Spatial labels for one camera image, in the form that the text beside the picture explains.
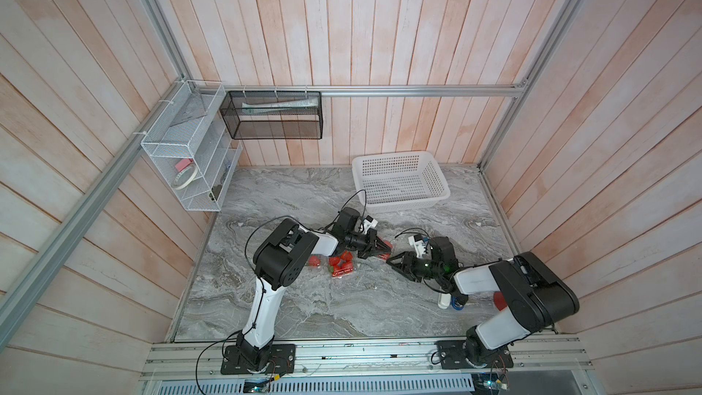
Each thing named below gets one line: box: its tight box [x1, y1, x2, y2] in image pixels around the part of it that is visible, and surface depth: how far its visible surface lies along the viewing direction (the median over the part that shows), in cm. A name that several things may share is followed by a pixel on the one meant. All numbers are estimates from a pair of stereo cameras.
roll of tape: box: [171, 164, 199, 191], surface depth 81 cm
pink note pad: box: [174, 158, 193, 172], surface depth 84 cm
